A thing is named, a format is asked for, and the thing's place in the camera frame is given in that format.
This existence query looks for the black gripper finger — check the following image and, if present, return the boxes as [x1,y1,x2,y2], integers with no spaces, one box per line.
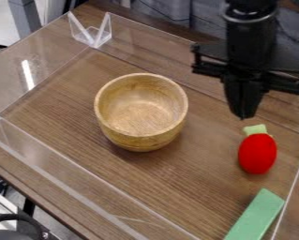
[243,82,264,118]
[224,79,244,119]

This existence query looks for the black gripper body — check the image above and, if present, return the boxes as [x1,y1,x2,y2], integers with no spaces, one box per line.
[191,18,299,96]

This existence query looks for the red plush fruit green top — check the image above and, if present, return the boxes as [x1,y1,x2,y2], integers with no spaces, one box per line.
[238,124,278,174]

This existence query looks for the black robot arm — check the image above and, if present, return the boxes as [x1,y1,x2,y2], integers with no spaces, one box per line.
[189,0,299,119]

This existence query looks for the wooden bowl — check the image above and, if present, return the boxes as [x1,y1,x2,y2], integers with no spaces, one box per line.
[93,73,189,152]

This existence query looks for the green rectangular block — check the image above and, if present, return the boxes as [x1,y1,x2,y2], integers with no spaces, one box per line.
[224,188,284,240]

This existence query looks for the black device bottom left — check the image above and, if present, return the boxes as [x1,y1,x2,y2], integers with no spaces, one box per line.
[0,209,61,240]

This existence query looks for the clear acrylic enclosure wall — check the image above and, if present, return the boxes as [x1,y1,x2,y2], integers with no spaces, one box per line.
[0,5,299,240]

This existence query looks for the clear acrylic corner bracket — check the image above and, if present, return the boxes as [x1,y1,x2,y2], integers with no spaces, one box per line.
[68,11,112,49]

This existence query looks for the grey post top left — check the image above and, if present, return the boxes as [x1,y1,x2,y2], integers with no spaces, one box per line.
[8,0,41,38]

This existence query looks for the black cable bottom left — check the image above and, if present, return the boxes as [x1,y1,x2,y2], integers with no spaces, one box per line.
[0,214,40,240]

